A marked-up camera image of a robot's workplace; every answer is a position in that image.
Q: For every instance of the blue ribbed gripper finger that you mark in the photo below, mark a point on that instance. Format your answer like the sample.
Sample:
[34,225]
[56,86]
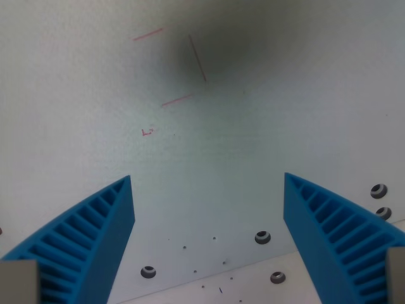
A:
[104,240]
[319,240]

